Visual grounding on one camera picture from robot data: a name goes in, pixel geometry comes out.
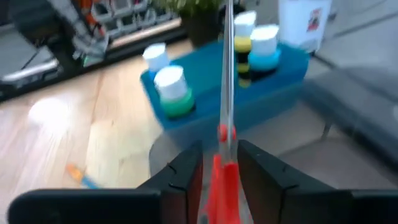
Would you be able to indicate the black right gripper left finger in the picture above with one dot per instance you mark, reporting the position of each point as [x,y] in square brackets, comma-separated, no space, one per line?
[124,205]

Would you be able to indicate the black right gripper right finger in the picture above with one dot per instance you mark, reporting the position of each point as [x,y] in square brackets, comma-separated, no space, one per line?
[311,202]

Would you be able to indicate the green paint bottle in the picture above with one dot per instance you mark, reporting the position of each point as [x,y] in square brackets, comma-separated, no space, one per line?
[174,99]

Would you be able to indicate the blue paint bottle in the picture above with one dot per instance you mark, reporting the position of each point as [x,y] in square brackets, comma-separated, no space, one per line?
[155,59]

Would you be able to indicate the cyan paint bottle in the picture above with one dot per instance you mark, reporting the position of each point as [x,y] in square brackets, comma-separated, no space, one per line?
[264,49]

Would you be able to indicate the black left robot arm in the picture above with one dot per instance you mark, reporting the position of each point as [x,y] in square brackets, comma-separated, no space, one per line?
[81,28]

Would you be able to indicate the blue plastic bin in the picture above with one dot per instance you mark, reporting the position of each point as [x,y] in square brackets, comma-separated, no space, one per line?
[280,81]

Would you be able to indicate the white trash bin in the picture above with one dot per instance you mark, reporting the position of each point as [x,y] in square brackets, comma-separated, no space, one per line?
[303,21]

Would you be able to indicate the grey storage bin rack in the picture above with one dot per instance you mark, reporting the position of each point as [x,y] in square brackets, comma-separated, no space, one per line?
[130,15]

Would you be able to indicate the potted green plant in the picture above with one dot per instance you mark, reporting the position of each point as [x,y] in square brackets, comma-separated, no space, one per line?
[199,21]

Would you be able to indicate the black aluminium table frame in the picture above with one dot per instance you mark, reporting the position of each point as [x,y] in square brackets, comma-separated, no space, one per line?
[130,49]

